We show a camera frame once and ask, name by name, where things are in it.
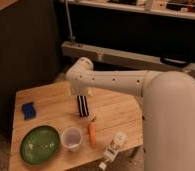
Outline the green plate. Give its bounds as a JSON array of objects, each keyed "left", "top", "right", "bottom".
[{"left": 20, "top": 125, "right": 60, "bottom": 165}]

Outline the white spray bottle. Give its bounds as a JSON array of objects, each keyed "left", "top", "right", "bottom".
[{"left": 99, "top": 132, "right": 127, "bottom": 171}]

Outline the blue sponge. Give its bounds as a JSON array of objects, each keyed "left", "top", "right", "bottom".
[{"left": 22, "top": 102, "right": 36, "bottom": 120}]

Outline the wooden table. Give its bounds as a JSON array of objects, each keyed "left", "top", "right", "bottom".
[{"left": 9, "top": 82, "right": 143, "bottom": 171}]

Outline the black handle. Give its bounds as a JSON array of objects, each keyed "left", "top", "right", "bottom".
[{"left": 160, "top": 57, "right": 191, "bottom": 68}]

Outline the orange carrot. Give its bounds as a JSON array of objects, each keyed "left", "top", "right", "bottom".
[{"left": 88, "top": 116, "right": 96, "bottom": 148}]

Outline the black striped eraser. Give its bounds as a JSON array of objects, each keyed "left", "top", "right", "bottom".
[{"left": 77, "top": 96, "right": 89, "bottom": 117}]

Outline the white ceramic cup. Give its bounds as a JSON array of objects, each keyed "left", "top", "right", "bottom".
[{"left": 61, "top": 127, "right": 83, "bottom": 152}]

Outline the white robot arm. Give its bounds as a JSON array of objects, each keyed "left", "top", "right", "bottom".
[{"left": 66, "top": 57, "right": 195, "bottom": 171}]

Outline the metal pole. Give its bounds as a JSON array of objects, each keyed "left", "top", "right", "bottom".
[{"left": 65, "top": 0, "right": 76, "bottom": 45}]

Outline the grey metal beam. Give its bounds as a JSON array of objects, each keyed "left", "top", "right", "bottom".
[{"left": 61, "top": 41, "right": 195, "bottom": 78}]

